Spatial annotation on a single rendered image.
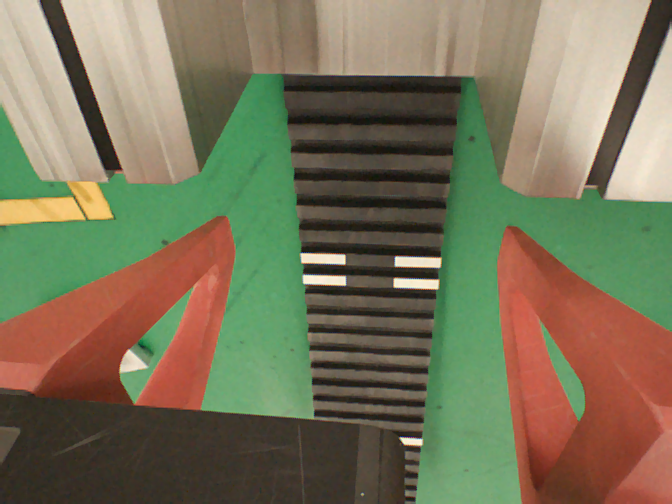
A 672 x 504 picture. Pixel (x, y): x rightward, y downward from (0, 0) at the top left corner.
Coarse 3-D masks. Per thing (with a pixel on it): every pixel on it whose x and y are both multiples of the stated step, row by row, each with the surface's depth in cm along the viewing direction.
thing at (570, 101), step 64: (0, 0) 6; (64, 0) 6; (128, 0) 6; (192, 0) 7; (256, 0) 9; (320, 0) 9; (384, 0) 9; (448, 0) 9; (512, 0) 7; (576, 0) 5; (640, 0) 5; (0, 64) 6; (64, 64) 6; (128, 64) 6; (192, 64) 7; (256, 64) 10; (320, 64) 10; (384, 64) 10; (448, 64) 10; (512, 64) 7; (576, 64) 6; (640, 64) 6; (64, 128) 7; (128, 128) 7; (192, 128) 7; (512, 128) 7; (576, 128) 6; (640, 128) 6; (576, 192) 7; (640, 192) 7
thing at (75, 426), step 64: (192, 256) 12; (64, 320) 8; (128, 320) 9; (192, 320) 13; (0, 384) 7; (64, 384) 8; (192, 384) 12; (0, 448) 7; (64, 448) 6; (128, 448) 6; (192, 448) 6; (256, 448) 6; (320, 448) 6; (384, 448) 6
